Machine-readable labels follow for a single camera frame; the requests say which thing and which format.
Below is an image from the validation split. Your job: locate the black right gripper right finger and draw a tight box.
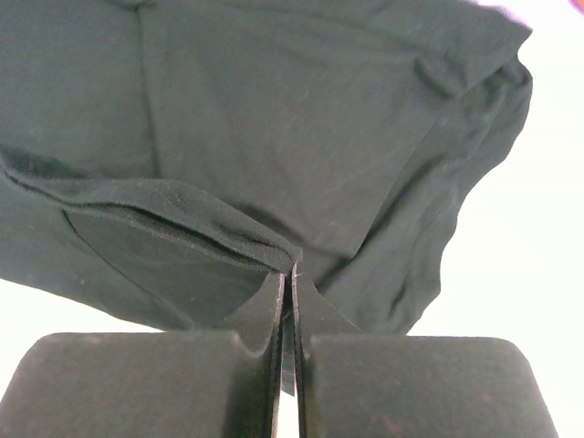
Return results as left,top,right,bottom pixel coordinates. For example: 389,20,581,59
290,264,558,438

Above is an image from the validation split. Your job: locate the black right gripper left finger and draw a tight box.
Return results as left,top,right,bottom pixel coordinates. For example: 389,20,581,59
1,274,286,437

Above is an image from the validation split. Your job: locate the black t-shirt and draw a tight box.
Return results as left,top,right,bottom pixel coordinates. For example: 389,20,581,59
1,1,533,333

